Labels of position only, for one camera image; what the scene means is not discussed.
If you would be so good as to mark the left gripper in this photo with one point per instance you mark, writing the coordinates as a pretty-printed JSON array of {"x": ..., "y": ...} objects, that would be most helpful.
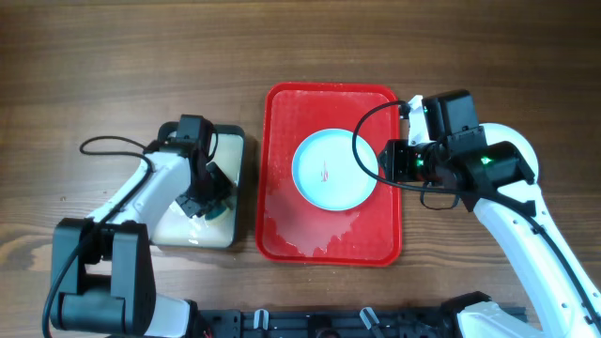
[{"x": 223, "y": 183}]

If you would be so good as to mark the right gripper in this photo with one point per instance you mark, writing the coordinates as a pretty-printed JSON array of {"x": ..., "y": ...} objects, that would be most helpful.
[{"x": 395, "y": 169}]

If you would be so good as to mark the green scrubbing sponge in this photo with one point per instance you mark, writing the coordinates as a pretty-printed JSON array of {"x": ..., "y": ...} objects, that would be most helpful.
[{"x": 220, "y": 210}]

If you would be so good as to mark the white plate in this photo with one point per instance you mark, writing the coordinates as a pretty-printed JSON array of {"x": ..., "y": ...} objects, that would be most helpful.
[{"x": 497, "y": 133}]

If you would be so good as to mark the light blue plate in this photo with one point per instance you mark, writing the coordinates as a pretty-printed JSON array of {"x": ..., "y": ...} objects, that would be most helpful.
[{"x": 328, "y": 169}]

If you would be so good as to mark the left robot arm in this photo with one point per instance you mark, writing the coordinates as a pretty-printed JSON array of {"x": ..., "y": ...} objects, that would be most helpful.
[{"x": 102, "y": 277}]

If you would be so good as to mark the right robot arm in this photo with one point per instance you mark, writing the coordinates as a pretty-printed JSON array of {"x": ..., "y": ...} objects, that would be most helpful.
[{"x": 493, "y": 171}]

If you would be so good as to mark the red plastic tray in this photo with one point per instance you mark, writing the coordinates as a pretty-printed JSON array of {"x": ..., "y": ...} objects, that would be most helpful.
[{"x": 288, "y": 228}]

